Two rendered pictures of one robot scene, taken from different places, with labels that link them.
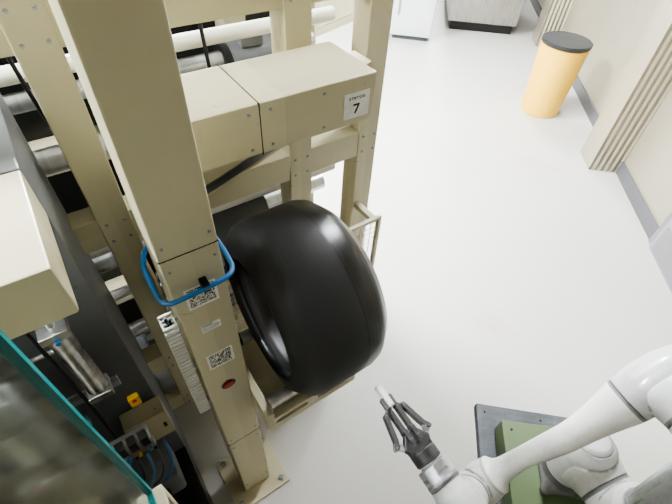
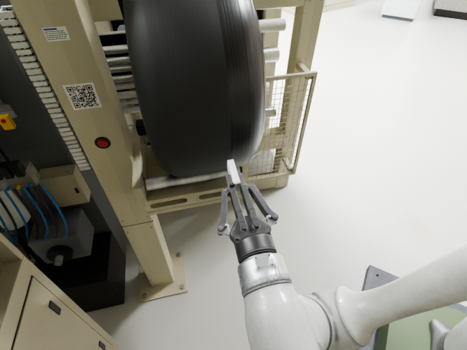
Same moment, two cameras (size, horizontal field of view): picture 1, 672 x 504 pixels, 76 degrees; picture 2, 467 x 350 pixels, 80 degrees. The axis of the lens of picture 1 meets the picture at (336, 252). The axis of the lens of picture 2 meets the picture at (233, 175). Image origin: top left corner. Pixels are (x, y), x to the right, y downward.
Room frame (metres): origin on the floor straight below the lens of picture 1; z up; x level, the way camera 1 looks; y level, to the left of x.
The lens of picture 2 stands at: (0.13, -0.34, 1.61)
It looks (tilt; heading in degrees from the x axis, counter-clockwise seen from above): 45 degrees down; 23
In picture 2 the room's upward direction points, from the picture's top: straight up
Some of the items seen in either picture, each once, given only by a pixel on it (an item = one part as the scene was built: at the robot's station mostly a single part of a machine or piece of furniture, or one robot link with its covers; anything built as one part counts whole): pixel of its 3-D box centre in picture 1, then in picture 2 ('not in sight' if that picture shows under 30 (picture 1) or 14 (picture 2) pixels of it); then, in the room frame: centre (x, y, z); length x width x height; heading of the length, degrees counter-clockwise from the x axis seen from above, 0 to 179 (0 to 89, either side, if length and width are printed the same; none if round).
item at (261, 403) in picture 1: (245, 374); (140, 159); (0.71, 0.29, 0.90); 0.40 x 0.03 x 0.10; 37
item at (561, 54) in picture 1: (552, 76); not in sight; (4.53, -2.14, 0.37); 0.48 x 0.47 x 0.75; 84
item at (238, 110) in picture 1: (264, 102); not in sight; (1.13, 0.23, 1.71); 0.61 x 0.25 x 0.15; 127
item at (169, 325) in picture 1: (189, 368); (56, 103); (0.58, 0.39, 1.19); 0.05 x 0.04 x 0.48; 37
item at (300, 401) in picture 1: (308, 388); (194, 189); (0.71, 0.07, 0.83); 0.36 x 0.09 x 0.06; 127
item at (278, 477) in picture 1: (252, 471); (162, 273); (0.65, 0.34, 0.01); 0.27 x 0.27 x 0.02; 37
